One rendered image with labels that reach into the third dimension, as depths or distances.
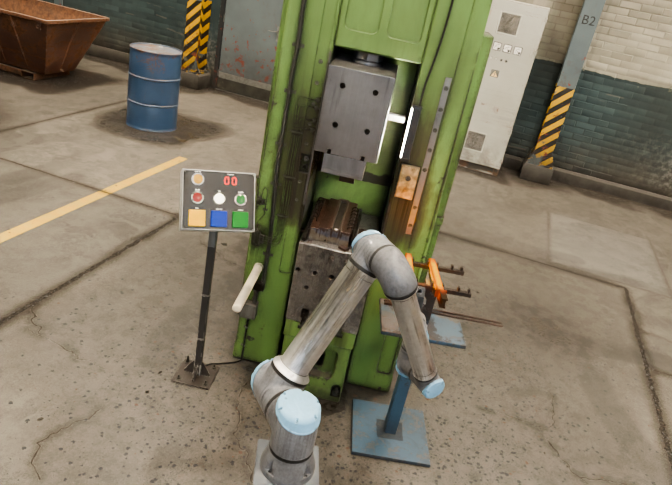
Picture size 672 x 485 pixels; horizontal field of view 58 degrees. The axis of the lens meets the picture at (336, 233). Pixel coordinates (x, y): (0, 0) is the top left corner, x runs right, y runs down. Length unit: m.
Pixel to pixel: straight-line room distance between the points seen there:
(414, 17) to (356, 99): 0.44
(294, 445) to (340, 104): 1.49
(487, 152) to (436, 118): 5.23
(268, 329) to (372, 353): 0.60
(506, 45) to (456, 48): 5.07
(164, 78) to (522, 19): 4.19
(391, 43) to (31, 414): 2.40
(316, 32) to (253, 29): 6.59
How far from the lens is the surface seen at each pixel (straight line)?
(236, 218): 2.89
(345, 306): 2.07
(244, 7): 9.55
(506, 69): 7.98
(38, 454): 3.14
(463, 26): 2.90
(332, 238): 3.02
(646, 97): 8.74
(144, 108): 7.30
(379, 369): 3.56
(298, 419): 2.03
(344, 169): 2.89
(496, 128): 8.09
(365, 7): 2.90
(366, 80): 2.78
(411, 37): 2.90
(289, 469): 2.16
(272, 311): 3.44
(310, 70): 2.95
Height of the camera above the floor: 2.20
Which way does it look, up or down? 24 degrees down
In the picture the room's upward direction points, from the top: 12 degrees clockwise
